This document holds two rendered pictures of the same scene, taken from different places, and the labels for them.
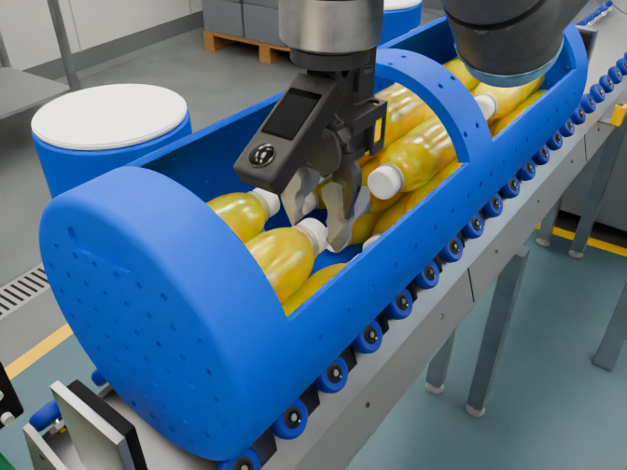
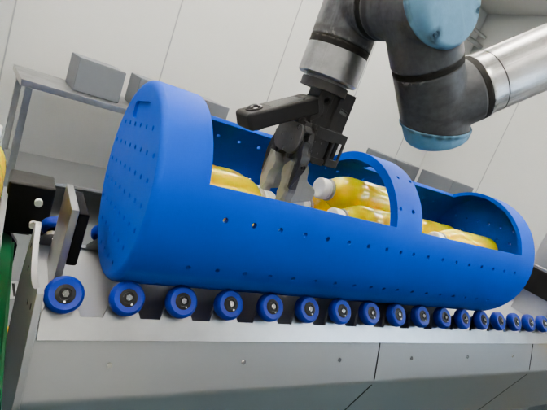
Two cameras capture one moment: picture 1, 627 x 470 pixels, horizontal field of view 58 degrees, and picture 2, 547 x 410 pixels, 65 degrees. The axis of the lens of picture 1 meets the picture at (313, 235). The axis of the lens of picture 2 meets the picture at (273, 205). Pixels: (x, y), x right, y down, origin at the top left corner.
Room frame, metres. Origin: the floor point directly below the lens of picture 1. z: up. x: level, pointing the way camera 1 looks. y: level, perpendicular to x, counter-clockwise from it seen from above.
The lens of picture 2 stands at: (-0.12, -0.22, 1.26)
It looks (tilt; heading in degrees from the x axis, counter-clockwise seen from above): 12 degrees down; 19
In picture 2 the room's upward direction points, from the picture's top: 20 degrees clockwise
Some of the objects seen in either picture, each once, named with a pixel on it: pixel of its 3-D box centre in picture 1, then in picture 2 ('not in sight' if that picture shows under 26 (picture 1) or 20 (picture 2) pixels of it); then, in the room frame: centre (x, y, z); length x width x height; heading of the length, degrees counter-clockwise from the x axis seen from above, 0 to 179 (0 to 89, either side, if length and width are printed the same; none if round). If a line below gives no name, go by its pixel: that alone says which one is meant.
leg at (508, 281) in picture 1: (494, 338); not in sight; (1.11, -0.50, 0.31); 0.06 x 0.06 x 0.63; 52
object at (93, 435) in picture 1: (107, 446); (67, 238); (0.32, 0.20, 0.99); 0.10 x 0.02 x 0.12; 52
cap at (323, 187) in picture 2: not in sight; (321, 188); (0.64, -0.04, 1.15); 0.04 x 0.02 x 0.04; 52
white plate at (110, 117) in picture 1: (111, 114); not in sight; (1.00, 0.38, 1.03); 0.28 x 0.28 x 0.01
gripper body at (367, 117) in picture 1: (332, 103); (314, 123); (0.52, -0.02, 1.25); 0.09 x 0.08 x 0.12; 142
